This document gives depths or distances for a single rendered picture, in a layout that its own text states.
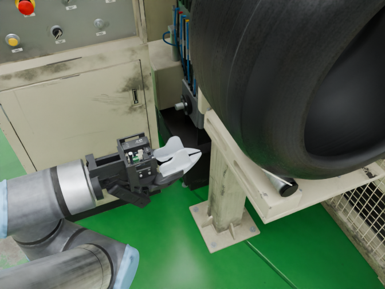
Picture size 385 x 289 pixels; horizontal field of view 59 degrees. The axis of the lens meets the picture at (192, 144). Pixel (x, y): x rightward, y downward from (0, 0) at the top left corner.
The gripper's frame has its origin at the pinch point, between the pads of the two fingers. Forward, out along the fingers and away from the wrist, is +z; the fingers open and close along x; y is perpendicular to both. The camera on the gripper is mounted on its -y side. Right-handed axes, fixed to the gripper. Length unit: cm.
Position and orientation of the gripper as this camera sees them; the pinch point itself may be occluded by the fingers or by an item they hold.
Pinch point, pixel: (194, 156)
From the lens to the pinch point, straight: 67.1
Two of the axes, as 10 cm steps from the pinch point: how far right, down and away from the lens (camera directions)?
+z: 9.2, -2.8, 2.7
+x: -3.9, -6.7, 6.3
